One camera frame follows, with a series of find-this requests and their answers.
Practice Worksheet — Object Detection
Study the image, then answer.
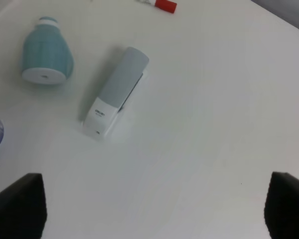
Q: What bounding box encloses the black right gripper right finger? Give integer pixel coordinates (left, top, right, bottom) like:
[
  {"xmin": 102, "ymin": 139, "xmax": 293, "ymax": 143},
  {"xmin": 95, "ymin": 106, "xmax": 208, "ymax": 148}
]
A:
[{"xmin": 264, "ymin": 172, "xmax": 299, "ymax": 239}]

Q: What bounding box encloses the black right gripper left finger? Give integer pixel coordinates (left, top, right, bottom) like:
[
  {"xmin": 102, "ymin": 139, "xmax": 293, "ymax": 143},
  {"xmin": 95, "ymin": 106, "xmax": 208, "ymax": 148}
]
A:
[{"xmin": 0, "ymin": 173, "xmax": 47, "ymax": 239}]

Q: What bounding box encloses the teal pencil sharpener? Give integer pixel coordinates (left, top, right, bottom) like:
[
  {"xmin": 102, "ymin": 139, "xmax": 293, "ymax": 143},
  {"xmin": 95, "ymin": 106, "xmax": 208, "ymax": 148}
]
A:
[{"xmin": 20, "ymin": 16, "xmax": 74, "ymax": 85}]

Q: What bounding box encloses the white and grey stapler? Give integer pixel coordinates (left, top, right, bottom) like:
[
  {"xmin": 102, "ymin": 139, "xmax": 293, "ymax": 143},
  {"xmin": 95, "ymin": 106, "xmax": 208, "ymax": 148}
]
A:
[{"xmin": 83, "ymin": 47, "xmax": 149, "ymax": 138}]

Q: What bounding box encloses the red and white marker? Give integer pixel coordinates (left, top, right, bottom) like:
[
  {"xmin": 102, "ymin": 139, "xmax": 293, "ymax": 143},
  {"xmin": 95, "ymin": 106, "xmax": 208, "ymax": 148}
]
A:
[{"xmin": 139, "ymin": 0, "xmax": 177, "ymax": 14}]

